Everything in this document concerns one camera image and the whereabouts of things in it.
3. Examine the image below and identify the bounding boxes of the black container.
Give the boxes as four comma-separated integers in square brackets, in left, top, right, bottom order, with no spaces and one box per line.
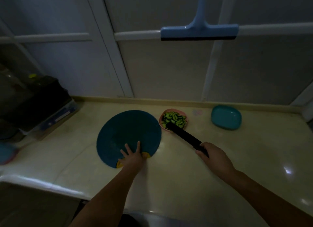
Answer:
[0,75,73,132]

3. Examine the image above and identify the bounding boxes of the round blue cutting board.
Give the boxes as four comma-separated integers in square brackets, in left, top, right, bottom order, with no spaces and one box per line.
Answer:
[96,110,162,169]

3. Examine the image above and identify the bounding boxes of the pink bowl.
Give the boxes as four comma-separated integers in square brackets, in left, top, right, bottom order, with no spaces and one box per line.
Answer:
[159,109,189,133]

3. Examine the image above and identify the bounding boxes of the white window frame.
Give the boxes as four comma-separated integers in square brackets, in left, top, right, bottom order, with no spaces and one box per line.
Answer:
[0,0,313,106]

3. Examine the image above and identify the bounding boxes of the blue squeegee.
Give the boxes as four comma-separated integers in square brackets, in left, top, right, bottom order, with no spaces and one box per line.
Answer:
[160,0,239,41]

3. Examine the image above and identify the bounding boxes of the black kitchen knife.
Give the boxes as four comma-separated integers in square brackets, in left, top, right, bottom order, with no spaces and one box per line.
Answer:
[166,122,210,158]

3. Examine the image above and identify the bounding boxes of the clear plastic storage box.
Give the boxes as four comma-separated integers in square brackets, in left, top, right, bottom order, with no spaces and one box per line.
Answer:
[19,99,80,140]

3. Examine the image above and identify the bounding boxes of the person's right hand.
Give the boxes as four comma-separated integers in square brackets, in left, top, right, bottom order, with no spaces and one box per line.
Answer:
[195,142,237,179]

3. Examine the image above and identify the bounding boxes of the person's right forearm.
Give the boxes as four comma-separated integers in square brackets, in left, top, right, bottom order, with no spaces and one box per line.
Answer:
[227,169,313,227]

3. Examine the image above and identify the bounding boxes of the person's left hand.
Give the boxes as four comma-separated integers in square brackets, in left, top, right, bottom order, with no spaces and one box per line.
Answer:
[119,141,150,173]

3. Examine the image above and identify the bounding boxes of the blue and pink dish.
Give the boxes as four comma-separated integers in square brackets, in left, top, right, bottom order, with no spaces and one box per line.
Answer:
[0,143,19,165]

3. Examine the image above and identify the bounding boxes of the teal plastic dish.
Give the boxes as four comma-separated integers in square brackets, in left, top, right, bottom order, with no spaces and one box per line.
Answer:
[211,105,242,130]

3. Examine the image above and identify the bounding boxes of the chopped green vegetable pieces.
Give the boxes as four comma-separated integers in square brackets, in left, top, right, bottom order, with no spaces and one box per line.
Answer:
[161,111,187,130]

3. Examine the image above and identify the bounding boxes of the person's left forearm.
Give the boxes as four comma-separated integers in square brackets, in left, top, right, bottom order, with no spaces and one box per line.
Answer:
[69,166,148,227]

